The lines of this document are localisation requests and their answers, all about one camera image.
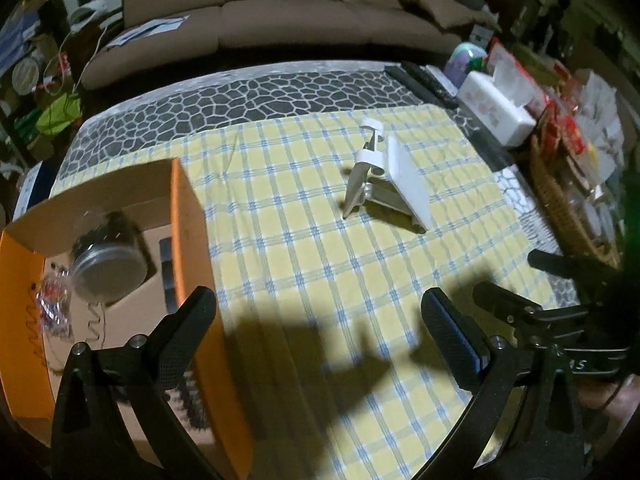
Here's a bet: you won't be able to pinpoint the black hair brush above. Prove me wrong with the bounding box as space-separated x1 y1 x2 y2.
157 237 209 429

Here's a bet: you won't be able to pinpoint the bag of colourful rubber bands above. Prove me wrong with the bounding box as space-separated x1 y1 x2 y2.
35 266 72 339

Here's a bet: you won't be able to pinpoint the clear jar with black clips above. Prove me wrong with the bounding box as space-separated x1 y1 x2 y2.
70 211 150 304

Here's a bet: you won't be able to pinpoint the white folding phone stand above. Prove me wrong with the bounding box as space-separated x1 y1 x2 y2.
343 117 433 231

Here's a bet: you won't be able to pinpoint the person's right hand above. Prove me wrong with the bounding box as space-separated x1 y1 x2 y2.
578 375 639 458

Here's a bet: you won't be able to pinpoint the woven wicker basket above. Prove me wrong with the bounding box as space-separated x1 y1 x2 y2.
529 134 622 270

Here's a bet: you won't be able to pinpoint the orange cardboard box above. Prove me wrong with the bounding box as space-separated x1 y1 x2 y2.
1 159 253 479

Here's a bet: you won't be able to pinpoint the white tissue box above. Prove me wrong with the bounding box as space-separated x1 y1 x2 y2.
457 72 536 148

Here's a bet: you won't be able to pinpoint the yellow plaid tablecloth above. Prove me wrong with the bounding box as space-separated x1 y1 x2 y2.
60 105 555 479

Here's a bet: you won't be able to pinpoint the pastel round container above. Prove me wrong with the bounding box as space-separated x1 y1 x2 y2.
442 42 487 88

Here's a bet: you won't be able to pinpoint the black remote control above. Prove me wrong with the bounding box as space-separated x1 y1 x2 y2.
384 62 459 110

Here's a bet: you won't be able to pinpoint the green bag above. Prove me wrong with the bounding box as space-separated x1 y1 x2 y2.
36 93 82 136

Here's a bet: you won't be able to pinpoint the round clock face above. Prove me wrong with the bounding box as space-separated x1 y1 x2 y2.
11 56 40 96

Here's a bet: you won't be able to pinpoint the papers on sofa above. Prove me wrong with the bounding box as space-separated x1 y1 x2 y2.
105 15 189 50

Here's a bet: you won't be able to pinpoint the brown sofa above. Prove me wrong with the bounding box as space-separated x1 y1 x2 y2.
79 0 464 91

